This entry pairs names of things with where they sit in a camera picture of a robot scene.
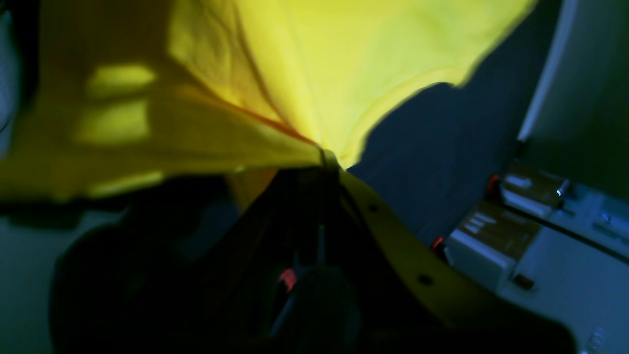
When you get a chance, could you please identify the black table cloth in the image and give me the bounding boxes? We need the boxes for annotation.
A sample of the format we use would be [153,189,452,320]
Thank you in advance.
[350,0,562,245]

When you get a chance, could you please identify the yellow t-shirt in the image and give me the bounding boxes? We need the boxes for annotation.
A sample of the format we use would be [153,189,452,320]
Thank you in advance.
[1,0,536,202]

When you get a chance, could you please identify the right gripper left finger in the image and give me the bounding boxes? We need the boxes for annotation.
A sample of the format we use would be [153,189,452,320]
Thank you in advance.
[49,168,324,354]

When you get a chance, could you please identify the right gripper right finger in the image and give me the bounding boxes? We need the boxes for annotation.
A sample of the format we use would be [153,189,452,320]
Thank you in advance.
[322,150,576,354]

